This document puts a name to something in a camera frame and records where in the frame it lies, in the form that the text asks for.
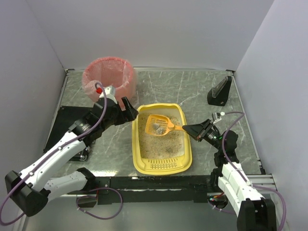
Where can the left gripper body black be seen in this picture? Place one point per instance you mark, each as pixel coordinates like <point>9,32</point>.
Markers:
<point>122,114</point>

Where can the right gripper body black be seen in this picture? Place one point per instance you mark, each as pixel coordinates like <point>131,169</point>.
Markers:
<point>201,132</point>

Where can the orange litter scoop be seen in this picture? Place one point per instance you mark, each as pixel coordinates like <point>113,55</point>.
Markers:
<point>162,120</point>

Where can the yellow litter box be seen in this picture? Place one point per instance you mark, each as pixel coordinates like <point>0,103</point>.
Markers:
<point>149,152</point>

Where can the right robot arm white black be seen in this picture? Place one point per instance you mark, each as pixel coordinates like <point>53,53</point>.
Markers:
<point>254,212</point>

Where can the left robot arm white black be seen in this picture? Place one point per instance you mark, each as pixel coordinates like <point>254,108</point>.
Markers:
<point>33,187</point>

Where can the litter clump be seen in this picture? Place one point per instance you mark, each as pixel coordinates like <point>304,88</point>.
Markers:
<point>159,129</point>
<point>169,150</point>

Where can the black triangular scoop holder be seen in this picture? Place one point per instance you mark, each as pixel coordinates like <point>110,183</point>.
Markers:
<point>219,94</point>

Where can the pink lined waste basket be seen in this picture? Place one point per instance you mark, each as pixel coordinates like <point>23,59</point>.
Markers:
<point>110,71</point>

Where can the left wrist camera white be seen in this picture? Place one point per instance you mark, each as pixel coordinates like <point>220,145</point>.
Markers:
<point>110,92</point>

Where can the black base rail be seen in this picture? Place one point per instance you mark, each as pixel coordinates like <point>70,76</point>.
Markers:
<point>162,188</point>

